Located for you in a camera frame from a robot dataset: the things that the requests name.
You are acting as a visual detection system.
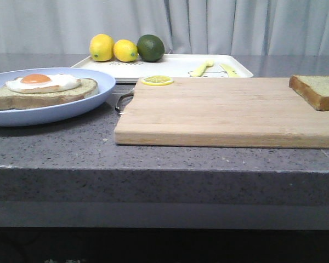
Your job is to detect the light blue round plate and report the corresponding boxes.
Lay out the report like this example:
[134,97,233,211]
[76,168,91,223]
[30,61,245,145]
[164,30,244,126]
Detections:
[0,67,116,127]

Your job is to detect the metal cutting board handle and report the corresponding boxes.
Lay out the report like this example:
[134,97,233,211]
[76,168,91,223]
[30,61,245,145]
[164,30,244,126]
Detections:
[115,89,134,115]

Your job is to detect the right yellow lemon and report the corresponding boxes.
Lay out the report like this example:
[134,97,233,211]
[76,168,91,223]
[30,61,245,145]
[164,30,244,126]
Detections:
[114,39,138,62]

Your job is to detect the left yellow lemon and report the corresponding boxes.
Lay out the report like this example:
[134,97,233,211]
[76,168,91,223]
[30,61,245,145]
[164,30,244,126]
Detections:
[89,34,114,61]

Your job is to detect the lemon slice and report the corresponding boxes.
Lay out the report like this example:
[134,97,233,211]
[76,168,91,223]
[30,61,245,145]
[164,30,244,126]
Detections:
[140,75,174,86]

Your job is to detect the yellow plastic knife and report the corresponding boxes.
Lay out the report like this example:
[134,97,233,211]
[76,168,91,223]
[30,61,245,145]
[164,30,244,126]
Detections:
[220,64,240,78]

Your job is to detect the wooden cutting board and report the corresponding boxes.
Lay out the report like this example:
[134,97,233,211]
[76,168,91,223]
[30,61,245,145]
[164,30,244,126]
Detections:
[115,78,329,148]

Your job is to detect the grey curtain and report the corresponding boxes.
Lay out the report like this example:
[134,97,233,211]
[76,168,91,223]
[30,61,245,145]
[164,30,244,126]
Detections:
[0,1,329,55]

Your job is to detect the yellow lemon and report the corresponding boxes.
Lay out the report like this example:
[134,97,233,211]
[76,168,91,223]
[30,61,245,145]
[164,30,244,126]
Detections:
[89,34,114,61]
[114,39,138,62]

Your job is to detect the bread slice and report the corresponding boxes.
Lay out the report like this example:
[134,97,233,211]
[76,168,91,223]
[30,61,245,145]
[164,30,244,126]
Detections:
[0,78,99,110]
[289,75,329,111]

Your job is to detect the green lime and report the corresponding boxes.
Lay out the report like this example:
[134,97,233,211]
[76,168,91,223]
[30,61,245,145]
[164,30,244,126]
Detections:
[137,34,165,62]

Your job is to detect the fried egg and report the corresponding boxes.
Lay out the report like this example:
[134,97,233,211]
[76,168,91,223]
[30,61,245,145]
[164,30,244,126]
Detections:
[5,73,81,94]

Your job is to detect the yellow plastic fork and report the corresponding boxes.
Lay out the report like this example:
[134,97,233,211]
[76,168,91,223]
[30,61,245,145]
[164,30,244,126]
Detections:
[190,60,214,77]

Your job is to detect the cream bear tray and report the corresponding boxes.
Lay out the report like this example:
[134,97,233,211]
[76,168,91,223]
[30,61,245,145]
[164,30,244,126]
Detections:
[73,54,253,83]

